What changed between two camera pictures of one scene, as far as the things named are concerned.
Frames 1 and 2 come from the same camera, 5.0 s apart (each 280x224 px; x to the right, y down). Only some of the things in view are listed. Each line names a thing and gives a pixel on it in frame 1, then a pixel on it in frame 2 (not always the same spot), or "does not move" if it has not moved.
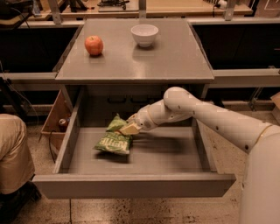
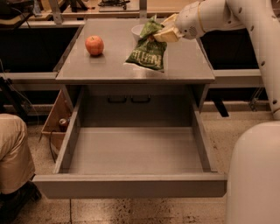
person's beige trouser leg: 17,167 does not move
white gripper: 143,118 to 187,23
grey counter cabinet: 126,76 does not move
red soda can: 63,125 does not move
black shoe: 12,205 does not move
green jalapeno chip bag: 115,140 to 149,51
